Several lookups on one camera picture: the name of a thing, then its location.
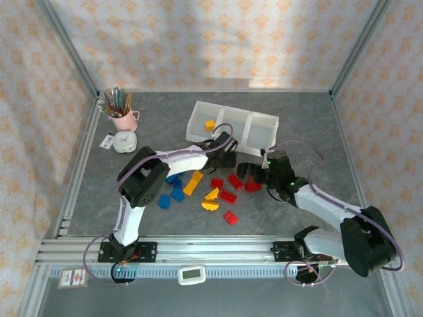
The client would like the long red lego brick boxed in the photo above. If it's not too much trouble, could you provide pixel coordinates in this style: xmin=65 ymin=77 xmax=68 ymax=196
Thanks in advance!
xmin=219 ymin=189 xmax=239 ymax=205
xmin=227 ymin=172 xmax=245 ymax=192

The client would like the white three-compartment container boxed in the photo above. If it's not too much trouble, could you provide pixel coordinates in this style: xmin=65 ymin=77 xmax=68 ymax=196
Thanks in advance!
xmin=186 ymin=100 xmax=280 ymax=156

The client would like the white alarm clock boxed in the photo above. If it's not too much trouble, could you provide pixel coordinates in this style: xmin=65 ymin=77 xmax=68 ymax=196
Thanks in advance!
xmin=113 ymin=131 xmax=138 ymax=155

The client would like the pink mug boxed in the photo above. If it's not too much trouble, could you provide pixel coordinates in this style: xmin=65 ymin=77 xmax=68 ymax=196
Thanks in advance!
xmin=108 ymin=105 xmax=141 ymax=132

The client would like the small white printed tag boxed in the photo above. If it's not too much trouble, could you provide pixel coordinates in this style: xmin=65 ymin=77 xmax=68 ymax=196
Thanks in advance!
xmin=100 ymin=131 xmax=116 ymax=151

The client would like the colored pencil bunch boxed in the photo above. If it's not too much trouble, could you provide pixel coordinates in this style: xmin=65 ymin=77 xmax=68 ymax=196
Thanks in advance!
xmin=97 ymin=87 xmax=133 ymax=118

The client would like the white digital timer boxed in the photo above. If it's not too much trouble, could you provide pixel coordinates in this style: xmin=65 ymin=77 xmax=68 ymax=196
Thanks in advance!
xmin=177 ymin=265 xmax=206 ymax=285

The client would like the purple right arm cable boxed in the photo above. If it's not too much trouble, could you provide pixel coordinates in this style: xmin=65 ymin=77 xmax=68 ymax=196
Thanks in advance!
xmin=272 ymin=139 xmax=406 ymax=287

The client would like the aluminium frame rail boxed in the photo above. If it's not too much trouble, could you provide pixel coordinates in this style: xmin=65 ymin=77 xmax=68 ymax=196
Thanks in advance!
xmin=330 ymin=94 xmax=369 ymax=212
xmin=52 ymin=97 xmax=103 ymax=238

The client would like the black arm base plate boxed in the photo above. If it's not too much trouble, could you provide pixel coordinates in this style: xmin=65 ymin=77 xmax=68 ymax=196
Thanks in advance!
xmin=97 ymin=242 xmax=158 ymax=264
xmin=272 ymin=240 xmax=334 ymax=264

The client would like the aluminium mounting rail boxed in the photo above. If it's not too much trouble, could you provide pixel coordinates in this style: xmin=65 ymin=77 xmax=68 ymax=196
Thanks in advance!
xmin=34 ymin=236 xmax=351 ymax=267

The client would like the grey slotted cable tray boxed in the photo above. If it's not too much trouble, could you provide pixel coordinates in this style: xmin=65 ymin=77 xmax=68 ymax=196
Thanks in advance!
xmin=49 ymin=265 xmax=300 ymax=280

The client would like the aluminium frame post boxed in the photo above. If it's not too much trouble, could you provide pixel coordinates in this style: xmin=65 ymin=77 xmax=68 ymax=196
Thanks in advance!
xmin=378 ymin=269 xmax=416 ymax=317
xmin=19 ymin=264 xmax=52 ymax=317
xmin=35 ymin=0 xmax=102 ymax=100
xmin=329 ymin=0 xmax=394 ymax=100

